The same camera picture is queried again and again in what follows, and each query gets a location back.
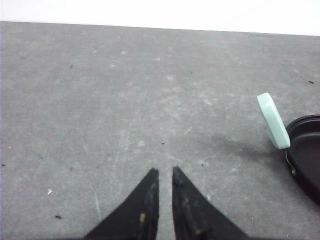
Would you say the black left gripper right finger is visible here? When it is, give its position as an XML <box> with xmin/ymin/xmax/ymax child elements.
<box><xmin>171</xmin><ymin>166</ymin><xmax>248</xmax><ymax>240</ymax></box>

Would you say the black pan with mint handle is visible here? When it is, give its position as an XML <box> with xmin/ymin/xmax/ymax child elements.
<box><xmin>256</xmin><ymin>92</ymin><xmax>320</xmax><ymax>204</ymax></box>

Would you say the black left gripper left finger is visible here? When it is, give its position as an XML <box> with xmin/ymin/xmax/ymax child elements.
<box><xmin>84</xmin><ymin>168</ymin><xmax>160</xmax><ymax>240</ymax></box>

